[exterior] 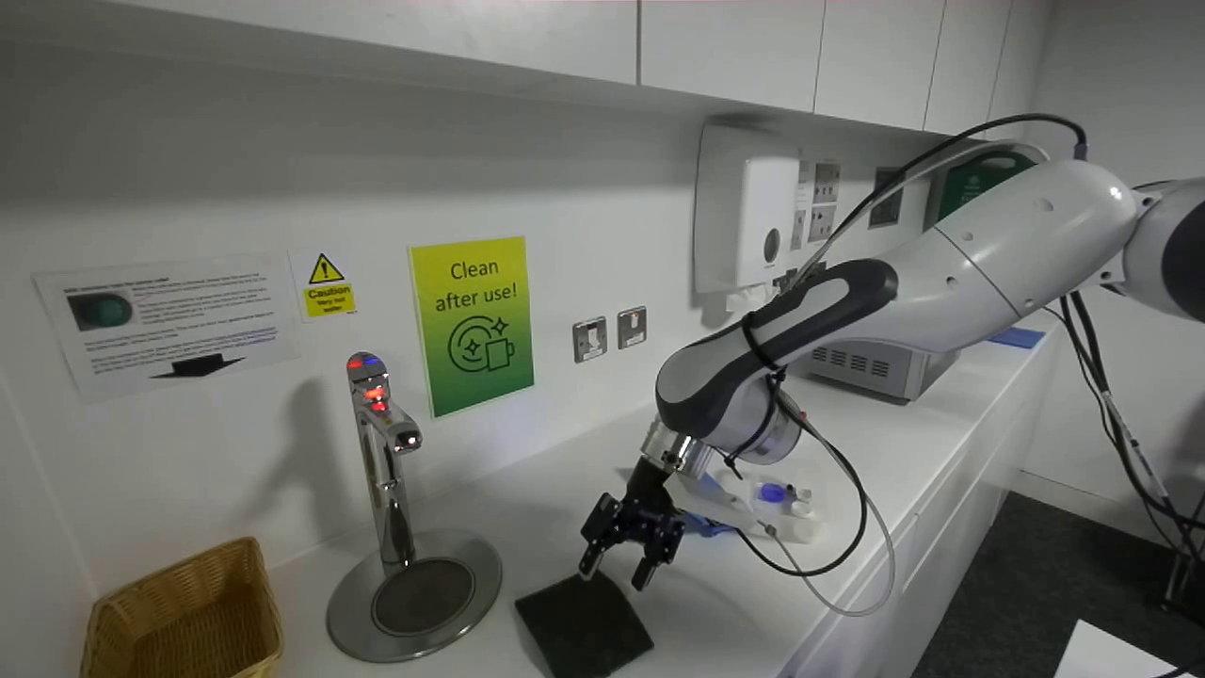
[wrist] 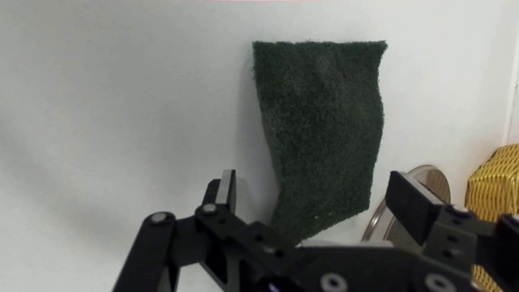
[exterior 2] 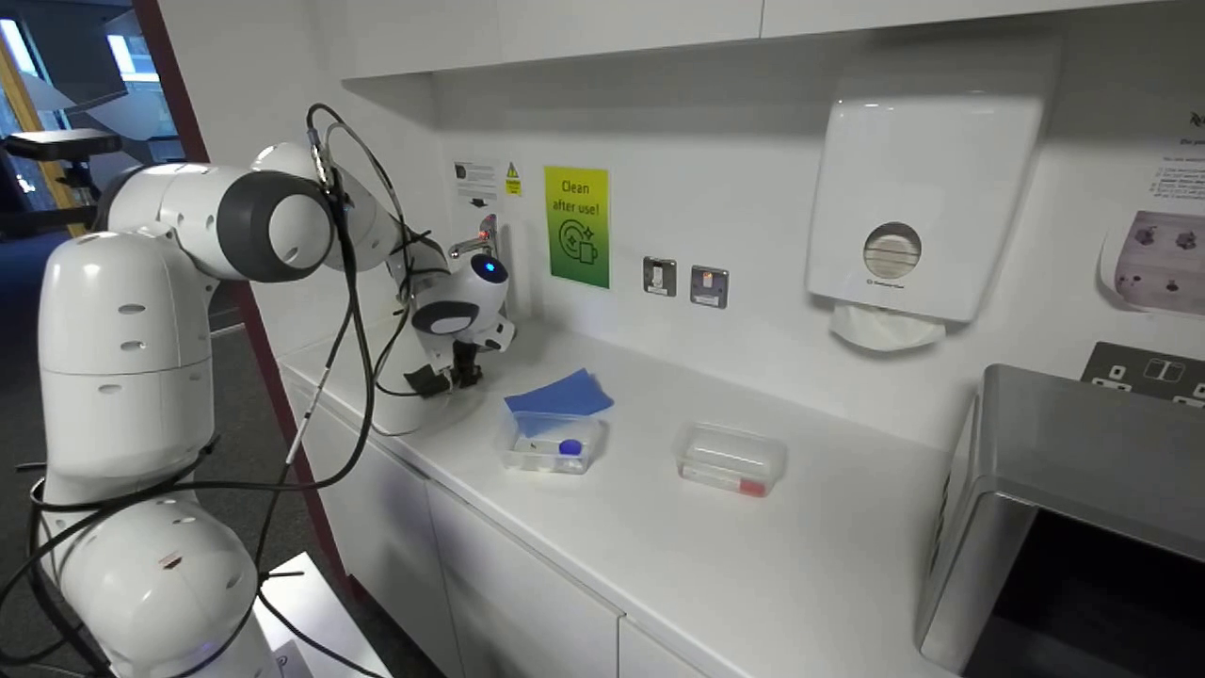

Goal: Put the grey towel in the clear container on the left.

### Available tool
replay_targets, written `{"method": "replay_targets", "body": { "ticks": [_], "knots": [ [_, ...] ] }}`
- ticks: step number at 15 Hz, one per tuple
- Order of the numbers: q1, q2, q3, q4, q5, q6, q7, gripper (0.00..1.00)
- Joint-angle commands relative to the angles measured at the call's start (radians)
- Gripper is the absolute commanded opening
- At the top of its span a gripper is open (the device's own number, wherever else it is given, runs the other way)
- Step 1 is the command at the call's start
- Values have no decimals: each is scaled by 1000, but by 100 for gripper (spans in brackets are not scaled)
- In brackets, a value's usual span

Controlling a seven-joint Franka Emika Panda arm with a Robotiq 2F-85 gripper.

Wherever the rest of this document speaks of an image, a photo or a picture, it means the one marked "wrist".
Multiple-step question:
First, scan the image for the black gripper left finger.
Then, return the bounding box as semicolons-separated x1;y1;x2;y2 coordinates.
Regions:
112;167;305;292

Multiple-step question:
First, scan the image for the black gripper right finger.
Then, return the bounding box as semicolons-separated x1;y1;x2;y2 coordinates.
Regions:
384;169;519;292

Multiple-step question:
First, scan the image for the dark grey towel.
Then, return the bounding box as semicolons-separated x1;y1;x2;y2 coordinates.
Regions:
250;39;389;249

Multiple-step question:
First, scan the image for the yellow wicker basket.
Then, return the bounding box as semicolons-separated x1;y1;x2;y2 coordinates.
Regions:
464;142;519;292

